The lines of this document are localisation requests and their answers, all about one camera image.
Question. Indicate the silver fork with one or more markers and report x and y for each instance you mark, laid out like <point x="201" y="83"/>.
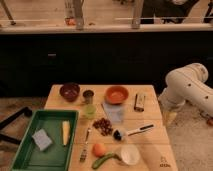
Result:
<point x="84" y="150"/>

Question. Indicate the orange bowl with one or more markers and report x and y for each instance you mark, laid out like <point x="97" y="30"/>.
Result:
<point x="116" y="94"/>

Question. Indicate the dark red bowl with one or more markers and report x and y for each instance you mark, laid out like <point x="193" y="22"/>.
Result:
<point x="70" y="91"/>

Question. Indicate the light green plastic cup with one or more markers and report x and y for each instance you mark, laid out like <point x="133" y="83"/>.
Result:
<point x="89" y="111"/>

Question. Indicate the blue grey sponge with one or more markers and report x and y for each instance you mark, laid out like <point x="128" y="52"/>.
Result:
<point x="41" y="139"/>

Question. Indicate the green plastic tray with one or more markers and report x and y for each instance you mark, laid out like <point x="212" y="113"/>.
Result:
<point x="57" y="156"/>

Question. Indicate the yellow corn cob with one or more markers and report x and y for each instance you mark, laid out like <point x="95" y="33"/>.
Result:
<point x="66" y="132"/>

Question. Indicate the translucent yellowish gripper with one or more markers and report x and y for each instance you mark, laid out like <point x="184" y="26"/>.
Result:
<point x="169" y="113"/>

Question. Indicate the small metal cup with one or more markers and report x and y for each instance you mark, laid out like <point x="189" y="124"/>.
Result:
<point x="88" y="96"/>

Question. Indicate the orange apple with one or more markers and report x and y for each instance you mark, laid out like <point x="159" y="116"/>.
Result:
<point x="99" y="149"/>

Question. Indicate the light blue cloth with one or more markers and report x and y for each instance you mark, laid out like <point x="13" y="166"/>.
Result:
<point x="113" y="112"/>

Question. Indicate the white bowl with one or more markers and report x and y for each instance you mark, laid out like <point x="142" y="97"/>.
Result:
<point x="129" y="154"/>

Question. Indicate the green cucumber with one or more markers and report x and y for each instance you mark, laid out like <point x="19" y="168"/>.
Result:
<point x="97" y="163"/>

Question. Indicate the bunch of dark grapes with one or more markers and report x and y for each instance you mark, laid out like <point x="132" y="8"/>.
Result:
<point x="104" y="126"/>

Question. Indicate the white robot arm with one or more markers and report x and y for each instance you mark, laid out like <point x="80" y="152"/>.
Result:
<point x="186" y="84"/>

